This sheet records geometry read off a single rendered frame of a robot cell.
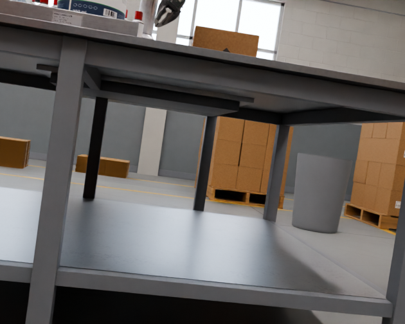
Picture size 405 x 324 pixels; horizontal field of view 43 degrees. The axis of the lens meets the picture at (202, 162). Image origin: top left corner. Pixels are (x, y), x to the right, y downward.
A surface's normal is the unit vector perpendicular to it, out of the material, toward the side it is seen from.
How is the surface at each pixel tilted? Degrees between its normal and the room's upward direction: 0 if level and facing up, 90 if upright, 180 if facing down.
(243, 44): 90
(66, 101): 90
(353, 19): 90
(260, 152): 90
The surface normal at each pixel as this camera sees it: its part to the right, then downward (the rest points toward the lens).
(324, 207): 0.02, 0.11
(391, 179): -0.97, -0.13
